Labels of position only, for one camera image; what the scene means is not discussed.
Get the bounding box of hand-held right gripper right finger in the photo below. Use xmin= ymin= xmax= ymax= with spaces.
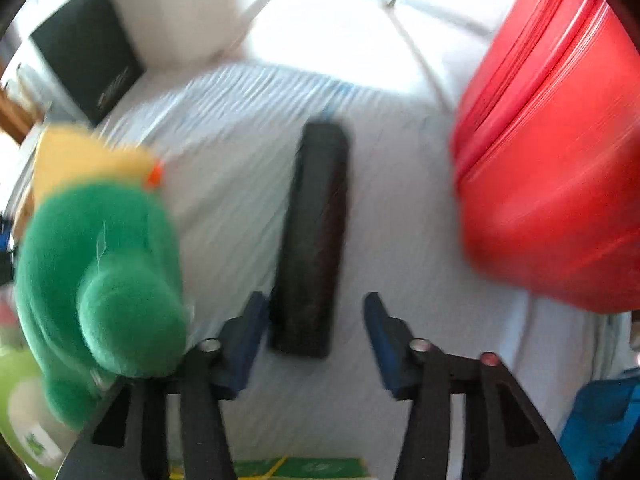
xmin=362 ymin=291 xmax=576 ymax=480

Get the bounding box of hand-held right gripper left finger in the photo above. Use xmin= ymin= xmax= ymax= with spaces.
xmin=57 ymin=290 xmax=271 ymax=480

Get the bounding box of black rectangular bar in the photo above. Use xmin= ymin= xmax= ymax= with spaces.
xmin=267 ymin=120 xmax=351 ymax=360

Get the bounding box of blue plastic storage crate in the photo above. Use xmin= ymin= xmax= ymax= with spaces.
xmin=557 ymin=367 xmax=640 ymax=480

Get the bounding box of green cardboard box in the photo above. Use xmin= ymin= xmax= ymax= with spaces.
xmin=167 ymin=456 xmax=371 ymax=480

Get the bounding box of dark green plush toy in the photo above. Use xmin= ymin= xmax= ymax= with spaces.
xmin=14 ymin=125 xmax=191 ymax=431

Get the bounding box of light green plush toy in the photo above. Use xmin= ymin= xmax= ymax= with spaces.
xmin=0 ymin=345 xmax=66 ymax=476

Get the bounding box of red small suitcase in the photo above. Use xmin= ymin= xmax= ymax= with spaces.
xmin=450 ymin=0 xmax=640 ymax=316

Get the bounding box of black gift box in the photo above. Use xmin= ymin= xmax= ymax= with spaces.
xmin=27 ymin=0 xmax=147 ymax=127

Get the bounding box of wooden wall trim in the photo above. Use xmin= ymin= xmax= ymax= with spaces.
xmin=0 ymin=87 xmax=43 ymax=146

